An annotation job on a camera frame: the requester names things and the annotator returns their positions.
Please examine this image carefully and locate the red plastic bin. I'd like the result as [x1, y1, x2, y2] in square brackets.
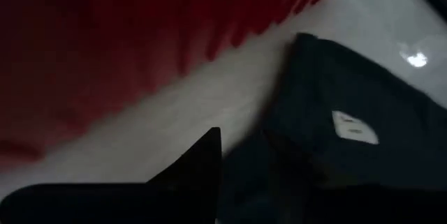
[0, 0, 366, 169]

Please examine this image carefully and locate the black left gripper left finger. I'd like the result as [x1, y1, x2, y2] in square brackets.
[0, 127, 223, 224]

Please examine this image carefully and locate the plain dark blue garment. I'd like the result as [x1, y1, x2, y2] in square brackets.
[216, 32, 447, 224]

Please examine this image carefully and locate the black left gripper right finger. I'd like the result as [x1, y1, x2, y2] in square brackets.
[314, 184, 447, 224]

